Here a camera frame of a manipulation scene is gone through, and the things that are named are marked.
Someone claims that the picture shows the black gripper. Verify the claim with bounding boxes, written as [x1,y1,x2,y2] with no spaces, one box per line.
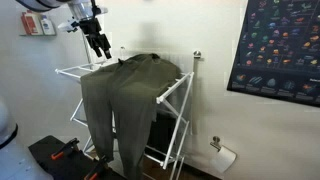
[80,18,112,59]

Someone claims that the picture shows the olive green trousers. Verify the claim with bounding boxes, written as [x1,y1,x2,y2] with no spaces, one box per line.
[81,54,180,180]

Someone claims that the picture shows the white blue lotion bottle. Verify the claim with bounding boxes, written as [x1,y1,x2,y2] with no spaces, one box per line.
[41,15,55,35]

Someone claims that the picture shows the black orange left clamp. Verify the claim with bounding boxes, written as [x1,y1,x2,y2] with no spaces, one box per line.
[51,138,79,160]

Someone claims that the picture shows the black orange clamp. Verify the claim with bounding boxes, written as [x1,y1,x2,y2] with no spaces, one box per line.
[51,138,79,160]
[84,156,108,180]

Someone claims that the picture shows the white clothes drying rack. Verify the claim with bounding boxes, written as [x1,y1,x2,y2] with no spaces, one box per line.
[55,60,194,180]

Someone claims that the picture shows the black platform board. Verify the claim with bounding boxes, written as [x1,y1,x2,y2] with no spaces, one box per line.
[29,135,126,180]

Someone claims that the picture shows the black orange right clamp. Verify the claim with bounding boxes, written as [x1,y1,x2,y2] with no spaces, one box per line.
[84,156,108,180]

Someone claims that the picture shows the chrome toilet paper holder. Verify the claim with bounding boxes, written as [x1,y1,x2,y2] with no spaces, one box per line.
[210,136,221,151]

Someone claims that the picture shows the white toilet paper roll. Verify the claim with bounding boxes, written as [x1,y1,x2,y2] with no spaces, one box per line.
[211,146,237,173]

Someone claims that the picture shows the dark space poster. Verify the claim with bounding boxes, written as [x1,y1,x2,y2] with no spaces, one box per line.
[227,0,320,107]

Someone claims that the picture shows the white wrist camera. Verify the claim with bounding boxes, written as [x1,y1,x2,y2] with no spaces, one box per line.
[58,19,79,33]

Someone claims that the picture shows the wall shelf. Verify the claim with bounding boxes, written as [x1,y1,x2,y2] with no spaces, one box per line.
[19,34,57,37]

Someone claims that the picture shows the chrome towel rail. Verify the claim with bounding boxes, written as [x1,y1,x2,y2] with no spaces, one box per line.
[119,46,202,59]

